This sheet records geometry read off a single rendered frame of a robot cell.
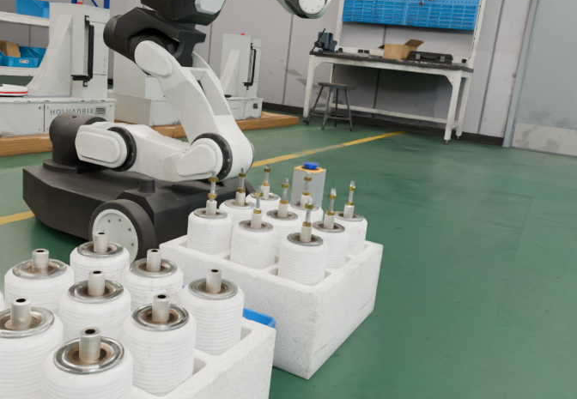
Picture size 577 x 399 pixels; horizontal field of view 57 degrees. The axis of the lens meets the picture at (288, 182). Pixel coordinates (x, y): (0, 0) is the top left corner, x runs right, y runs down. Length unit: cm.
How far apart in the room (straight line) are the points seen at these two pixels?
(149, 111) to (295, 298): 285
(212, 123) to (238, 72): 337
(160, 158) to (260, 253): 63
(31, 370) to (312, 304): 52
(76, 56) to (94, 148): 173
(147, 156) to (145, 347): 103
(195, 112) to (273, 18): 548
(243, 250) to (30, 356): 53
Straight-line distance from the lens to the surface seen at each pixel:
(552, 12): 610
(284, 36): 688
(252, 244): 110
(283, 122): 523
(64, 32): 346
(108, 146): 171
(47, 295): 87
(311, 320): 105
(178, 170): 154
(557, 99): 605
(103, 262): 93
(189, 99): 155
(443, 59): 560
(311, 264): 106
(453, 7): 609
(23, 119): 310
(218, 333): 81
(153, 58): 160
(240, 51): 487
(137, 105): 383
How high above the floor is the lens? 59
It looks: 12 degrees down
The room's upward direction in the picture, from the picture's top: 6 degrees clockwise
